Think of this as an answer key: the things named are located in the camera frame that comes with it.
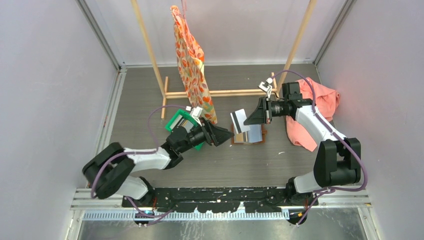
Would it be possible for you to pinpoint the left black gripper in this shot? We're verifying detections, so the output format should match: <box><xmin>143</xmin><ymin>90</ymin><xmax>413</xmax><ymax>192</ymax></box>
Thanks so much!
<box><xmin>178</xmin><ymin>117</ymin><xmax>234</xmax><ymax>154</ymax></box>

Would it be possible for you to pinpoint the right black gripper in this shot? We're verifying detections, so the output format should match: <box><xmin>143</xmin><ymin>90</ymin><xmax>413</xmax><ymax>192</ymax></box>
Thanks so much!
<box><xmin>244</xmin><ymin>97</ymin><xmax>288</xmax><ymax>126</ymax></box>

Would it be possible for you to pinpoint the brown leather card holder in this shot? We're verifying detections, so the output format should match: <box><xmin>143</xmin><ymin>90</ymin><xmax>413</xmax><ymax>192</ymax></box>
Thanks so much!
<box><xmin>231</xmin><ymin>124</ymin><xmax>268</xmax><ymax>145</ymax></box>

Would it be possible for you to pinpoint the gold black-striped credit card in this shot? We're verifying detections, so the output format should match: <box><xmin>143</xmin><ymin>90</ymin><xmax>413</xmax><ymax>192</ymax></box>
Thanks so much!
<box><xmin>233</xmin><ymin>131</ymin><xmax>249</xmax><ymax>144</ymax></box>

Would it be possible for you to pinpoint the green plastic card bin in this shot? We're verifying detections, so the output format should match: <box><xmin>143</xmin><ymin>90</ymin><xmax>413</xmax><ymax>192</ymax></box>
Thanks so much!
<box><xmin>160</xmin><ymin>109</ymin><xmax>204</xmax><ymax>153</ymax></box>

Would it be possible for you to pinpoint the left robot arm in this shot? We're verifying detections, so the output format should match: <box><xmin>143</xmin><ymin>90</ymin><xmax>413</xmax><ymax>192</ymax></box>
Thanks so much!
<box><xmin>82</xmin><ymin>119</ymin><xmax>234</xmax><ymax>207</ymax></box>

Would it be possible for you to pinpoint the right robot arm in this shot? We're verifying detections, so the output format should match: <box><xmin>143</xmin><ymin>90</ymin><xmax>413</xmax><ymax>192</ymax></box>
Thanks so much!
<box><xmin>243</xmin><ymin>82</ymin><xmax>362</xmax><ymax>205</ymax></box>

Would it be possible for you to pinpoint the stack of credit cards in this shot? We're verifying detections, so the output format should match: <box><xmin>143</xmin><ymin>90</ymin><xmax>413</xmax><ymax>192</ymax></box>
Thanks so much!
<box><xmin>166</xmin><ymin>113</ymin><xmax>198</xmax><ymax>132</ymax></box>

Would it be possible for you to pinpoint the wooden clothes rack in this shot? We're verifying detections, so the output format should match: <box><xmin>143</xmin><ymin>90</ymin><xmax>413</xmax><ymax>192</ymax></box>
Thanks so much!
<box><xmin>130</xmin><ymin>0</ymin><xmax>317</xmax><ymax>106</ymax></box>

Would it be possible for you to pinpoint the pink crumpled cloth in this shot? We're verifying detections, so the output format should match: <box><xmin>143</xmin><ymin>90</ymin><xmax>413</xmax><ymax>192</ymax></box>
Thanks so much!
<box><xmin>285</xmin><ymin>77</ymin><xmax>341</xmax><ymax>153</ymax></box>

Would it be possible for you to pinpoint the floral fabric bag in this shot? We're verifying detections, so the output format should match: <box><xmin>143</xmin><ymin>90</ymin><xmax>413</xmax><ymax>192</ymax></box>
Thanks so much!
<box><xmin>170</xmin><ymin>5</ymin><xmax>218</xmax><ymax>124</ymax></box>

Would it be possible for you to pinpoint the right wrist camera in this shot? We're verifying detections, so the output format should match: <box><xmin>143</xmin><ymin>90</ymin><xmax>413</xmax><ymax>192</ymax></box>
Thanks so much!
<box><xmin>258</xmin><ymin>77</ymin><xmax>274</xmax><ymax>98</ymax></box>

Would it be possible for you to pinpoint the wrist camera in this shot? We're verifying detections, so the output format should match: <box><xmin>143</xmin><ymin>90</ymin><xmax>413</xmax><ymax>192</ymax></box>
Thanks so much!
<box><xmin>185</xmin><ymin>106</ymin><xmax>203</xmax><ymax>125</ymax></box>
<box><xmin>258</xmin><ymin>77</ymin><xmax>274</xmax><ymax>98</ymax></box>

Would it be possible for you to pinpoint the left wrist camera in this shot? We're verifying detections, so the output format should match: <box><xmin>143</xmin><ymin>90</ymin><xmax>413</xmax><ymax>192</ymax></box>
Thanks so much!
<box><xmin>185</xmin><ymin>106</ymin><xmax>203</xmax><ymax>125</ymax></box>

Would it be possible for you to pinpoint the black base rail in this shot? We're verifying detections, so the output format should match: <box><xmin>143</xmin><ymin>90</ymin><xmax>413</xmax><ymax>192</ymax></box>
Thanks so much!
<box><xmin>122</xmin><ymin>186</ymin><xmax>314</xmax><ymax>213</ymax></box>

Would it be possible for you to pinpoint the aluminium frame rail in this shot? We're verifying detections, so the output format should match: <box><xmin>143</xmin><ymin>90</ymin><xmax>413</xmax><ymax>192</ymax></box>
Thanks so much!
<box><xmin>70</xmin><ymin>188</ymin><xmax>372</xmax><ymax>222</ymax></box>

